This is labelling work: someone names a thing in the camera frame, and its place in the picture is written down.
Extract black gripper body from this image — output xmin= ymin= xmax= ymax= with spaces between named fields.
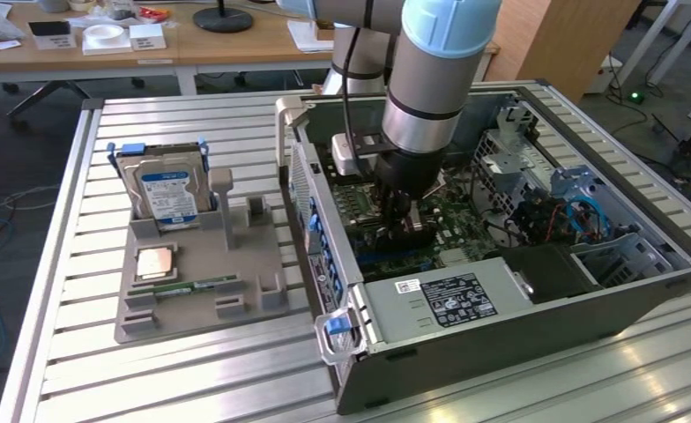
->
xmin=373 ymin=148 xmax=445 ymax=202

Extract green motherboard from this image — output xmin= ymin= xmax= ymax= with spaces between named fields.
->
xmin=321 ymin=171 xmax=509 ymax=283

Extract metal drive cage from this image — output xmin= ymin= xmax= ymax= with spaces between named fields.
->
xmin=473 ymin=100 xmax=562 ymax=211

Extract grey power supply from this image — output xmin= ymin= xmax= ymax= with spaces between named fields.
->
xmin=361 ymin=256 xmax=537 ymax=345

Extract blue case latch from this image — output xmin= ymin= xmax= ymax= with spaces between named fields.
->
xmin=323 ymin=316 xmax=351 ymax=339

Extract grey parts rack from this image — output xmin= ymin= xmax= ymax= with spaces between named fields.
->
xmin=114 ymin=167 xmax=293 ymax=345

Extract white paper stack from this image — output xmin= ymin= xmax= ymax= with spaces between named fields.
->
xmin=286 ymin=19 xmax=337 ymax=55

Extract open grey PC case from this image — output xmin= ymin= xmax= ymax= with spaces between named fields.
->
xmin=273 ymin=83 xmax=691 ymax=415

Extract hard disk with blue label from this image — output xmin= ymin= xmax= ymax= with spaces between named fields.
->
xmin=135 ymin=159 xmax=201 ymax=226

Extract silver disk bay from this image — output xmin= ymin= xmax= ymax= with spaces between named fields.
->
xmin=549 ymin=165 xmax=680 ymax=290

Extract loose green RAM stick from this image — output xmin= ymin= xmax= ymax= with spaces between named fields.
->
xmin=126 ymin=274 xmax=239 ymax=298

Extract wooden desk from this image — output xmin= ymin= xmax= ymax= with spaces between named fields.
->
xmin=0 ymin=0 xmax=500 ymax=96

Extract white box with red dot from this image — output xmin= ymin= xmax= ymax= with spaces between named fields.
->
xmin=594 ymin=55 xmax=628 ymax=96

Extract copper coloured CPU chip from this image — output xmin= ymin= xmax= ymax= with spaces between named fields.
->
xmin=134 ymin=248 xmax=179 ymax=280

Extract device with green light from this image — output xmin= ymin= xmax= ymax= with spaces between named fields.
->
xmin=623 ymin=87 xmax=653 ymax=107

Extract silver disk in blue carrier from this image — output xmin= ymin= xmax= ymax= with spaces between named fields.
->
xmin=105 ymin=138 xmax=213 ymax=219

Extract black lamp base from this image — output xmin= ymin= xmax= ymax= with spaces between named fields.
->
xmin=193 ymin=0 xmax=257 ymax=34

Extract white labelled box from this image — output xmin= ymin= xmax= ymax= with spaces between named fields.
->
xmin=129 ymin=23 xmax=169 ymax=52

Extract white tape roll box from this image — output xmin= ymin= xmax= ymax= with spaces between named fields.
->
xmin=80 ymin=24 xmax=135 ymax=57

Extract black desk leg base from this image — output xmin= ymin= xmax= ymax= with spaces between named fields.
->
xmin=4 ymin=80 xmax=147 ymax=131

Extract black topped white box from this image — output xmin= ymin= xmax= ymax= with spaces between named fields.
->
xmin=27 ymin=19 xmax=79 ymax=51

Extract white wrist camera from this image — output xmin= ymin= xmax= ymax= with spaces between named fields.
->
xmin=331 ymin=133 xmax=377 ymax=176

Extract red wire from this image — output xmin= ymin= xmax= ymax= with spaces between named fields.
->
xmin=544 ymin=198 xmax=561 ymax=242

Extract blue wire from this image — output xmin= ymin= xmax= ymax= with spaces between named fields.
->
xmin=566 ymin=192 xmax=617 ymax=244

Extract white desk frame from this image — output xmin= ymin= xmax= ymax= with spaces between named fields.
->
xmin=613 ymin=0 xmax=691 ymax=122

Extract grey floor cable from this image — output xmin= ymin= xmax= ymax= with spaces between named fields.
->
xmin=0 ymin=183 xmax=60 ymax=212

